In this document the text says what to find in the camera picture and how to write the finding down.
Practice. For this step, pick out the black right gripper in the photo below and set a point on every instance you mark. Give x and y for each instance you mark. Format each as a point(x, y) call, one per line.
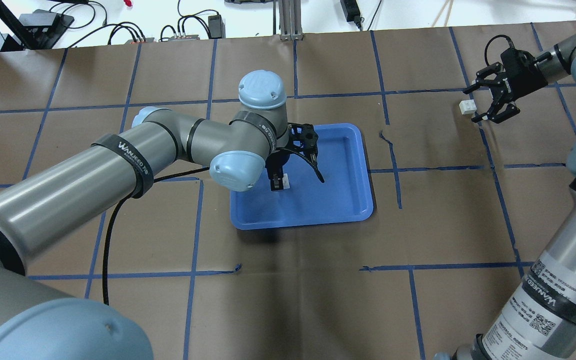
point(519, 69)

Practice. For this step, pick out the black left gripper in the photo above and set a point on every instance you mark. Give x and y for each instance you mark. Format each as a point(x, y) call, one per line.
point(277, 162)

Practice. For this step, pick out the white block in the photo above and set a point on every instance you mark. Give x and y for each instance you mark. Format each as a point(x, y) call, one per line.
point(467, 107)
point(284, 181)

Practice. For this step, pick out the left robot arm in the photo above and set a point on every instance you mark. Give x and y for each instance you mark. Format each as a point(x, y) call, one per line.
point(38, 322)

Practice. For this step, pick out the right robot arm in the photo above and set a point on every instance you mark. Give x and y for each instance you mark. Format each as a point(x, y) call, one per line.
point(538, 322)

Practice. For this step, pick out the blue plastic tray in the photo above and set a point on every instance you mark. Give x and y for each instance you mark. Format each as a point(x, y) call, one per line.
point(345, 196)

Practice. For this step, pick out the black power adapter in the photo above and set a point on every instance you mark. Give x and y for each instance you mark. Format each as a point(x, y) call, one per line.
point(216, 27)

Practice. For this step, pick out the black power brick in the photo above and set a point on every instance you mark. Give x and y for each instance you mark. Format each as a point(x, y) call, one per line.
point(351, 11)

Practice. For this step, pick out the black device box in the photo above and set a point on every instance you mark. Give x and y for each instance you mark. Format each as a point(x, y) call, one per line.
point(46, 22)

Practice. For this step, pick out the aluminium frame post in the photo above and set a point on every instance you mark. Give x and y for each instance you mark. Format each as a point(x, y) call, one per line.
point(290, 20)

